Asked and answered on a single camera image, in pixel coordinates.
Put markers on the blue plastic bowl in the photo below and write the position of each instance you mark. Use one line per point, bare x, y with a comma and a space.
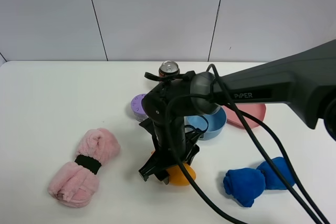
214, 123

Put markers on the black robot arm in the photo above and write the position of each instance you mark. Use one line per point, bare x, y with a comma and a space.
305, 82

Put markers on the rolled blue towel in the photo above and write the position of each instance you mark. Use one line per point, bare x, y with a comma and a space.
247, 184

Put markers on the purple lidded round container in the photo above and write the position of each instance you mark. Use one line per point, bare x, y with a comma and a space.
137, 109

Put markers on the red soda can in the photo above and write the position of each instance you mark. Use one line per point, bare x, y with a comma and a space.
168, 68

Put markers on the rolled pink fluffy towel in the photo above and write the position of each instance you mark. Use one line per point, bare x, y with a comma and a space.
76, 182

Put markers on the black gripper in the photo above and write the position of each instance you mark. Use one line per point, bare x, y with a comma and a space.
177, 139

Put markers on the yellow mango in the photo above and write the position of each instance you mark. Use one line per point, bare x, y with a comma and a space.
176, 176

